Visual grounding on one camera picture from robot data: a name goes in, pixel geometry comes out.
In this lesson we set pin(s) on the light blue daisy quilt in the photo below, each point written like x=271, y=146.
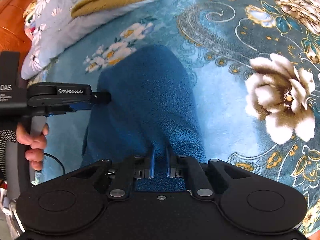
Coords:
x=50, y=5

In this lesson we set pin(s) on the orange wooden headboard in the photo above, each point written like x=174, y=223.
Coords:
x=15, y=17

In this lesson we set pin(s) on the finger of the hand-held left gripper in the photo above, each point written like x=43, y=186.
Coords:
x=102, y=98

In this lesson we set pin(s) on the pink green cartoon pillow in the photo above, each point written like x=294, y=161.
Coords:
x=28, y=23

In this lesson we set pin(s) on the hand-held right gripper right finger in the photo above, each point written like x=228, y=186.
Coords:
x=169, y=163

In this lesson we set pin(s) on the blue fleece garment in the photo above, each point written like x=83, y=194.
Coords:
x=150, y=92

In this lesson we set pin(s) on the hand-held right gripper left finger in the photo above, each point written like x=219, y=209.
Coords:
x=153, y=165

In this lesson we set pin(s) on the person's left hand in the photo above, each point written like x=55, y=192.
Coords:
x=37, y=142

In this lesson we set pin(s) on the teal floral blanket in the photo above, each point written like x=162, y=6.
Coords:
x=225, y=117

